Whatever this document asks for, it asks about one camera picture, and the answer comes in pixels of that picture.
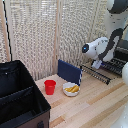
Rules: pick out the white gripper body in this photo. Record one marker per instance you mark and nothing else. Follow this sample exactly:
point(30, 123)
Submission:
point(97, 64)

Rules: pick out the red plastic cup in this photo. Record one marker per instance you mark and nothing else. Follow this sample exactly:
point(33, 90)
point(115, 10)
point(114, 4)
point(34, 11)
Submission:
point(50, 87)

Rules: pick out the dark blue upright board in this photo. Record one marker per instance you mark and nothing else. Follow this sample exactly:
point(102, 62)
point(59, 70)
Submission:
point(68, 71)

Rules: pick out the yellow food pieces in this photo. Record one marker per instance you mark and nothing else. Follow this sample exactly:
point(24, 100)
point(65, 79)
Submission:
point(72, 89)

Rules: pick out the white bowl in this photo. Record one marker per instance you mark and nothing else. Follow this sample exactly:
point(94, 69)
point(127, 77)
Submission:
point(68, 93)

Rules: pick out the woven wicker screen panel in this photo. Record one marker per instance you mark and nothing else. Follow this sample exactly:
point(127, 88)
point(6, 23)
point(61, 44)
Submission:
point(76, 26)
point(31, 36)

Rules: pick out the black fabric storage box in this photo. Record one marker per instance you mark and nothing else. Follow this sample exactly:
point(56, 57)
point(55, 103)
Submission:
point(18, 96)

